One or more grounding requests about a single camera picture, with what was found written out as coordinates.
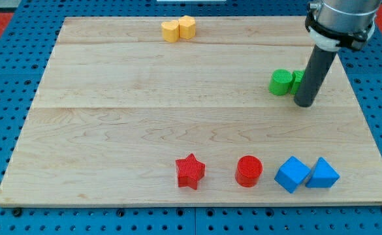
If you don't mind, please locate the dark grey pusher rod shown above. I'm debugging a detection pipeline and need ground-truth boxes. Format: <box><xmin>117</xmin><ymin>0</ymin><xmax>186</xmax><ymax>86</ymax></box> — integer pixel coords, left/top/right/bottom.
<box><xmin>294</xmin><ymin>46</ymin><xmax>337</xmax><ymax>108</ymax></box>

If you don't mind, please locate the yellow hexagon block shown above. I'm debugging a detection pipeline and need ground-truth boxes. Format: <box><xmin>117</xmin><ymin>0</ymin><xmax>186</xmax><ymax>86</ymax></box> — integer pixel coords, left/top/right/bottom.
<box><xmin>178</xmin><ymin>16</ymin><xmax>196</xmax><ymax>39</ymax></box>

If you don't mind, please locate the red star block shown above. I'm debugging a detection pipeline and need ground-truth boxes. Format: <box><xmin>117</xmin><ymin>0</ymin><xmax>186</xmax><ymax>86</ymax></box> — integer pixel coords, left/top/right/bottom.
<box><xmin>175</xmin><ymin>153</ymin><xmax>206</xmax><ymax>190</ymax></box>

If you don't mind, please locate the blue triangle block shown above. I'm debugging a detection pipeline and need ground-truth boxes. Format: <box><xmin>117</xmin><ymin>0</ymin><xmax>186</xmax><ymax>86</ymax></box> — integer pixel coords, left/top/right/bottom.
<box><xmin>306</xmin><ymin>157</ymin><xmax>340</xmax><ymax>188</ymax></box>

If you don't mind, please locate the red cylinder block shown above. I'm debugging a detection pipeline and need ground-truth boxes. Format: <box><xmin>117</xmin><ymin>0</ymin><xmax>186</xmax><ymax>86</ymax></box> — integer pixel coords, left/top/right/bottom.
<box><xmin>234</xmin><ymin>155</ymin><xmax>263</xmax><ymax>187</ymax></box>

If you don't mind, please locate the green block behind rod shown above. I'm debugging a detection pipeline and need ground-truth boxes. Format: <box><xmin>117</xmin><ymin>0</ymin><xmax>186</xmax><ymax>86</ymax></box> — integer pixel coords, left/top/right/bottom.
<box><xmin>290</xmin><ymin>70</ymin><xmax>304</xmax><ymax>95</ymax></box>

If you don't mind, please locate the yellow heart block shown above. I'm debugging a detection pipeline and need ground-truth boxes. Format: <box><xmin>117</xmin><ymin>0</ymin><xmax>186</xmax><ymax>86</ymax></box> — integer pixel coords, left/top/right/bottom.
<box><xmin>161</xmin><ymin>20</ymin><xmax>180</xmax><ymax>43</ymax></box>

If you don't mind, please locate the blue cube block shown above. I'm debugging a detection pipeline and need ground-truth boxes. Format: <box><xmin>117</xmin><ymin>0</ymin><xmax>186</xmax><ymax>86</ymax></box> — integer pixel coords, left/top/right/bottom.
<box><xmin>274</xmin><ymin>156</ymin><xmax>311</xmax><ymax>193</ymax></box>

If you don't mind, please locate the wooden board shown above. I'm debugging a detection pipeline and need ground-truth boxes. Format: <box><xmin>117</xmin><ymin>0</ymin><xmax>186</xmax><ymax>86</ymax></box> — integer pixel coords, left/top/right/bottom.
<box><xmin>0</xmin><ymin>16</ymin><xmax>382</xmax><ymax>208</ymax></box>

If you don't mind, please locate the green circle block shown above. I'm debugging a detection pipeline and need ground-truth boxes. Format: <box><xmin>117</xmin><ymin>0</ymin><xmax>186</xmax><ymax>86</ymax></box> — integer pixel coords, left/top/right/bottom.
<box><xmin>268</xmin><ymin>69</ymin><xmax>293</xmax><ymax>96</ymax></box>

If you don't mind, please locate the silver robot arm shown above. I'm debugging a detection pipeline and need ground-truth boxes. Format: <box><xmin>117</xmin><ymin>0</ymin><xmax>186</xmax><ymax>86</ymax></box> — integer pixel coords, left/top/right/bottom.
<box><xmin>305</xmin><ymin>0</ymin><xmax>382</xmax><ymax>52</ymax></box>

